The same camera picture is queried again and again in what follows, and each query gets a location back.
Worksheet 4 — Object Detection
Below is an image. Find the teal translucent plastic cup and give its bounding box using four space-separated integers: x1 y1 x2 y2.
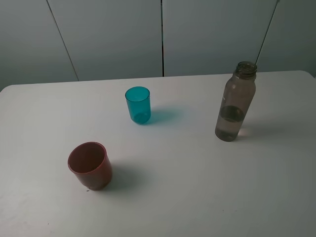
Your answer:
125 86 151 124

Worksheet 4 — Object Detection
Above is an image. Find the grey translucent plastic bottle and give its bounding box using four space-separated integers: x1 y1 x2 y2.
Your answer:
215 61 257 142

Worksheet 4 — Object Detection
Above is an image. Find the red plastic cup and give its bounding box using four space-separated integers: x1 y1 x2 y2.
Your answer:
68 142 113 191

